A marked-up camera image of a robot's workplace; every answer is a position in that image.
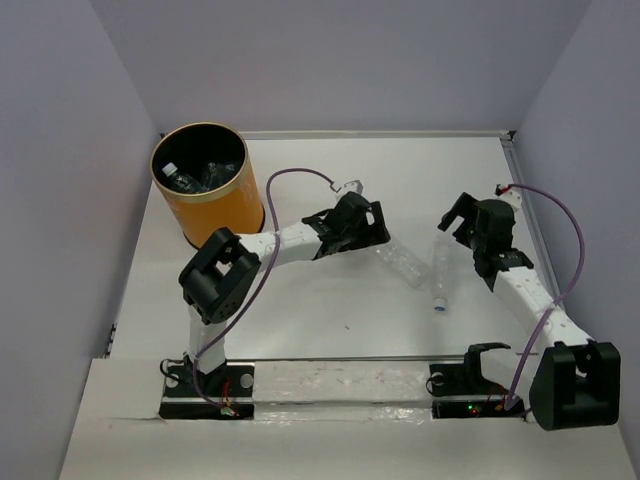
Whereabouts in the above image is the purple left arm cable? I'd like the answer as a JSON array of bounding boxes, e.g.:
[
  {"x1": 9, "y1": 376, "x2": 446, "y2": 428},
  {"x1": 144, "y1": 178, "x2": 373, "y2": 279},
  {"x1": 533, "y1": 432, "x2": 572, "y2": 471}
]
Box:
[{"x1": 192, "y1": 167, "x2": 346, "y2": 406}]

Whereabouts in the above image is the orange cylindrical bin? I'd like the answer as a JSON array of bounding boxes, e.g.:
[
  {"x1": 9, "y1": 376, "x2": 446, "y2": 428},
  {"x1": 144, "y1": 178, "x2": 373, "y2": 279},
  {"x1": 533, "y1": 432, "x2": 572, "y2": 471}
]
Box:
[{"x1": 150, "y1": 122, "x2": 265, "y2": 248}]

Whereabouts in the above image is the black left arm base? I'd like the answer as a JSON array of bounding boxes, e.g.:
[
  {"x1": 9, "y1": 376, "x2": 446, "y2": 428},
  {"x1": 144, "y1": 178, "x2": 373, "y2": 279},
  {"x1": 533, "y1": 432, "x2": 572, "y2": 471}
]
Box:
[{"x1": 159, "y1": 358, "x2": 255, "y2": 421}]

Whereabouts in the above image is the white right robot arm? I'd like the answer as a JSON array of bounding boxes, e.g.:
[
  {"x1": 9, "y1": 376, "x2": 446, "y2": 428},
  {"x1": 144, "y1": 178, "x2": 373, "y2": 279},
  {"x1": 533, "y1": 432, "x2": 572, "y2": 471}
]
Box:
[{"x1": 427, "y1": 184, "x2": 621, "y2": 431}]

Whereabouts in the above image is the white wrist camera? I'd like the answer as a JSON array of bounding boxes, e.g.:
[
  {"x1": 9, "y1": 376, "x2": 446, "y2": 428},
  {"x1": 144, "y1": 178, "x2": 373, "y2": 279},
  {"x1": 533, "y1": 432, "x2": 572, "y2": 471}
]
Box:
[
  {"x1": 495, "y1": 184, "x2": 522, "y2": 211},
  {"x1": 330, "y1": 180, "x2": 364, "y2": 198}
]

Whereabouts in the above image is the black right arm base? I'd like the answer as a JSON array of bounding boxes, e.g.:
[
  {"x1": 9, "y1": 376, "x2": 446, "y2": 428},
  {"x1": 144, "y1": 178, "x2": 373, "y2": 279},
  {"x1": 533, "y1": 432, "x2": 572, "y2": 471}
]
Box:
[{"x1": 425, "y1": 342, "x2": 529, "y2": 420}]

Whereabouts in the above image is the clear plastic bottle blue cap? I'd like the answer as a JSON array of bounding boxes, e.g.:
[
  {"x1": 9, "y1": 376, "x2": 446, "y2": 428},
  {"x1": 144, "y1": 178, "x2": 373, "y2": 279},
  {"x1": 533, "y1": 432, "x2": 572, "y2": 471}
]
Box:
[{"x1": 431, "y1": 232, "x2": 450, "y2": 313}]

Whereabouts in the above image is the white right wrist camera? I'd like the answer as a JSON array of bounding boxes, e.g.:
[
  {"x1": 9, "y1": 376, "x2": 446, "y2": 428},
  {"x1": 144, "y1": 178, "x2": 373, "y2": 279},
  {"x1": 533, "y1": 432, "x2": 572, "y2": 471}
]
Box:
[{"x1": 495, "y1": 184, "x2": 522, "y2": 211}]

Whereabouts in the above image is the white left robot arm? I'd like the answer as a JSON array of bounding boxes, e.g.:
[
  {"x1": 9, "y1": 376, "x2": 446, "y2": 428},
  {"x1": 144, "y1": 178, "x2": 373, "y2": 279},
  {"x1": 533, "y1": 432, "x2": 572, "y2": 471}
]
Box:
[{"x1": 178, "y1": 191, "x2": 390, "y2": 395}]

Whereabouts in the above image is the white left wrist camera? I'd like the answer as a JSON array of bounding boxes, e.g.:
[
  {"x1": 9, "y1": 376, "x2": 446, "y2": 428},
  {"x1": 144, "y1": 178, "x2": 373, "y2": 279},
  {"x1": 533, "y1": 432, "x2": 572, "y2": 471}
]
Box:
[{"x1": 330, "y1": 180, "x2": 364, "y2": 198}]

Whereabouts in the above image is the clear bottle with printed label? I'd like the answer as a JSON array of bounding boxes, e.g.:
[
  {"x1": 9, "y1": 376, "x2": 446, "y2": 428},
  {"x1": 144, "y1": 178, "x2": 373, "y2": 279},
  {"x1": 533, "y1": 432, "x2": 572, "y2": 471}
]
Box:
[{"x1": 200, "y1": 162, "x2": 241, "y2": 192}]

